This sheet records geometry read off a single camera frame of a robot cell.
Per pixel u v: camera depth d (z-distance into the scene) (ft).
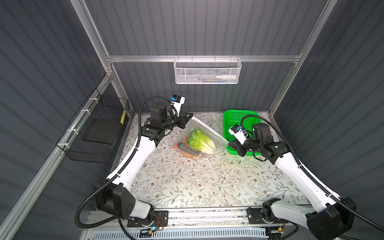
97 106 2.60
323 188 1.37
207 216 2.48
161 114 1.84
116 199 1.31
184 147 2.85
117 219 1.51
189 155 2.99
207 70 4.05
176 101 2.06
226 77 2.85
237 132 2.14
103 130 2.47
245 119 2.18
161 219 2.37
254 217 2.41
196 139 2.64
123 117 2.75
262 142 1.87
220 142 2.49
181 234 2.53
